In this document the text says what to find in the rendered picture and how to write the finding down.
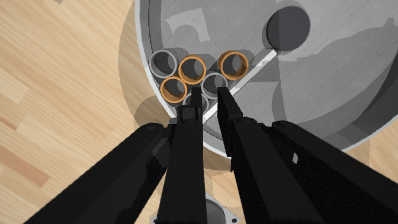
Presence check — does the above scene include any bronze bushing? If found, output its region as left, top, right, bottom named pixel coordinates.
left=218, top=51, right=248, bottom=80
left=178, top=55, right=206, bottom=84
left=160, top=73, right=188, bottom=103

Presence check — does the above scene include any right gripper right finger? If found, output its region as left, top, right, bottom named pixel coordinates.
left=217, top=87, right=398, bottom=224

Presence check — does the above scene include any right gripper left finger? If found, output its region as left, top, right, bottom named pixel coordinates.
left=23, top=87, right=208, bottom=224

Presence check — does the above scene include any grey metal bushing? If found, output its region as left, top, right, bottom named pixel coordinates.
left=149, top=49, right=179, bottom=78
left=183, top=87, right=209, bottom=115
left=201, top=69, right=228, bottom=99

